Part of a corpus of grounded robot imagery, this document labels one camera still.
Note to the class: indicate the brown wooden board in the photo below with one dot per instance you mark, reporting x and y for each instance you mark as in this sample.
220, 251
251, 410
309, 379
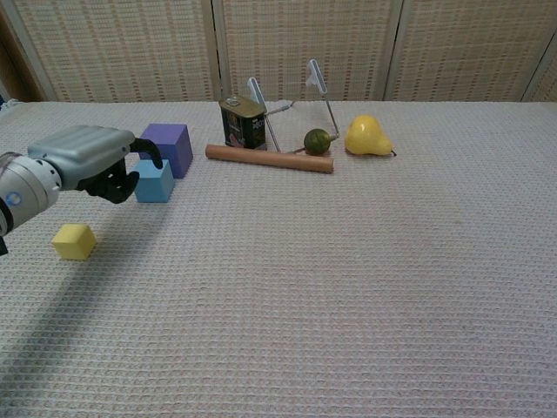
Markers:
17, 69

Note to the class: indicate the small yellow foam cube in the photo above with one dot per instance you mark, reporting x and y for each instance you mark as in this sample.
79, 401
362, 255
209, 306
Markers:
73, 242

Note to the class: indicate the medium blue foam cube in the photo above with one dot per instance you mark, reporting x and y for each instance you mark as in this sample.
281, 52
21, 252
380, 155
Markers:
152, 185

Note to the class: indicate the yellow pear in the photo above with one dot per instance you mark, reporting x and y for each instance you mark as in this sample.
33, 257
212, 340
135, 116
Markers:
365, 137

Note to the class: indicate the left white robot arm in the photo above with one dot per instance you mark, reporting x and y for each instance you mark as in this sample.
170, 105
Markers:
22, 191

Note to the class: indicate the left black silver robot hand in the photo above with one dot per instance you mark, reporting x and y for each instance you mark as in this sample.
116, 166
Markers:
78, 152

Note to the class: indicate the white woven tablecloth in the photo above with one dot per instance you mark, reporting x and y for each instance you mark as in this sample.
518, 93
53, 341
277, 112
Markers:
304, 283

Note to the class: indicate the beige bamboo folding screen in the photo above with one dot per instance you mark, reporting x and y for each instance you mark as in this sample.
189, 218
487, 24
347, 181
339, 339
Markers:
304, 43

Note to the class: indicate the large purple foam cube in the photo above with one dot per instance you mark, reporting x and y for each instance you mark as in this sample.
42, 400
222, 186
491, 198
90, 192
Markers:
167, 143

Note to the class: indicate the green lime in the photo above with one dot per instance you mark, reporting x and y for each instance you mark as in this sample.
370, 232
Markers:
317, 141

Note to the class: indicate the golden metal tin can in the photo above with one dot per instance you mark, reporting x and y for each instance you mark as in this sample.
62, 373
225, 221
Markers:
243, 124

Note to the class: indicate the brown wooden rod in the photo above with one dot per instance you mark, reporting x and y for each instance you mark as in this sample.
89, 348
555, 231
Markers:
270, 158

